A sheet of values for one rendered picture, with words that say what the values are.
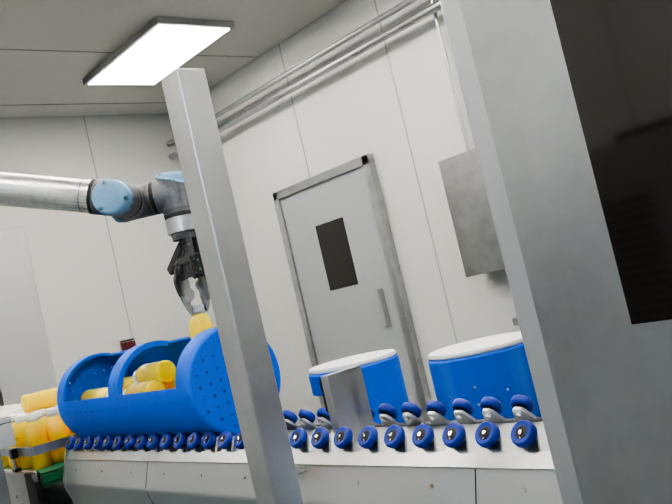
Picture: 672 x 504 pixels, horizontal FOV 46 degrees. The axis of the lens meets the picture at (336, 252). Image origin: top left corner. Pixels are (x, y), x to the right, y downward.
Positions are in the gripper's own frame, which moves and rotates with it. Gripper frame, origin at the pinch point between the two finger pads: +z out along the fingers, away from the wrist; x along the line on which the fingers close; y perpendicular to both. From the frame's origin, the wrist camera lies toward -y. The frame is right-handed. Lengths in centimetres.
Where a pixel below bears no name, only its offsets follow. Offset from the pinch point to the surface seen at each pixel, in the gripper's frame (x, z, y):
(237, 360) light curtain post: -35, 12, 69
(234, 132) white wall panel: 319, -161, -407
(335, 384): -2, 23, 53
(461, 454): -10, 36, 92
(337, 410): -3, 29, 53
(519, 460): -10, 37, 104
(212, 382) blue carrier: -6.5, 19.3, 10.7
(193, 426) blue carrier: -10.2, 29.4, 3.2
